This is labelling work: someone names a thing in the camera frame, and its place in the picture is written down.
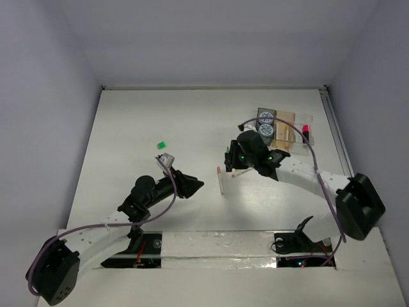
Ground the blue white round jar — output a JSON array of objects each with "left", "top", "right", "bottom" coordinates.
[{"left": 258, "top": 111, "right": 274, "bottom": 125}]

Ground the pink white marker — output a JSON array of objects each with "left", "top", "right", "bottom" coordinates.
[{"left": 217, "top": 166, "right": 225, "bottom": 195}]

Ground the green highlighter cap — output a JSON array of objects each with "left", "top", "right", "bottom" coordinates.
[{"left": 157, "top": 141, "right": 166, "bottom": 150}]

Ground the black pink highlighter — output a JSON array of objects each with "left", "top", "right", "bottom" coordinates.
[{"left": 302, "top": 125, "right": 310, "bottom": 144}]

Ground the black green highlighter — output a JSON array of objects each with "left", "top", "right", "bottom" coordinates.
[{"left": 224, "top": 147, "right": 230, "bottom": 160}]

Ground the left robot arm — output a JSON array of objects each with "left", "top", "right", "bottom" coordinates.
[{"left": 26, "top": 168, "right": 204, "bottom": 306}]

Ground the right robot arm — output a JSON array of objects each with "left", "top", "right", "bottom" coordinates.
[{"left": 224, "top": 130, "right": 385, "bottom": 251}]

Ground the dark grey container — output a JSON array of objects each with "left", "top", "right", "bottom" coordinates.
[{"left": 256, "top": 107, "right": 276, "bottom": 146}]

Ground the orange white marker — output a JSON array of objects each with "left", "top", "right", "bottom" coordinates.
[{"left": 231, "top": 168, "right": 252, "bottom": 178}]

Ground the clear plastic container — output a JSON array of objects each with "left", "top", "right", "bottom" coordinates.
[{"left": 293, "top": 114, "right": 314, "bottom": 154}]

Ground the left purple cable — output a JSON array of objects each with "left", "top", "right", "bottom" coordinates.
[{"left": 25, "top": 156, "right": 178, "bottom": 297}]

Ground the purple cable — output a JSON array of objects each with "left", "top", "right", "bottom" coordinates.
[
  {"left": 239, "top": 116, "right": 348, "bottom": 266},
  {"left": 25, "top": 156, "right": 178, "bottom": 297}
]

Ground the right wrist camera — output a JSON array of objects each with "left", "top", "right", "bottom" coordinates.
[{"left": 238, "top": 123, "right": 257, "bottom": 132}]

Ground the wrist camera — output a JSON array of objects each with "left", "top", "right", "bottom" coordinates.
[
  {"left": 155, "top": 153, "right": 175, "bottom": 169},
  {"left": 238, "top": 123, "right": 257, "bottom": 132}
]

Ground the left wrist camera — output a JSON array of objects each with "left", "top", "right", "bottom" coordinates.
[{"left": 155, "top": 153, "right": 175, "bottom": 169}]

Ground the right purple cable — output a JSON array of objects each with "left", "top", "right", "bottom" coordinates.
[{"left": 239, "top": 116, "right": 348, "bottom": 266}]

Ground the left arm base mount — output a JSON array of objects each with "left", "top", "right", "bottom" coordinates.
[{"left": 100, "top": 232, "right": 162, "bottom": 269}]

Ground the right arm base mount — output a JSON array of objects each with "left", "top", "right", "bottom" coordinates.
[{"left": 270, "top": 216, "right": 336, "bottom": 269}]

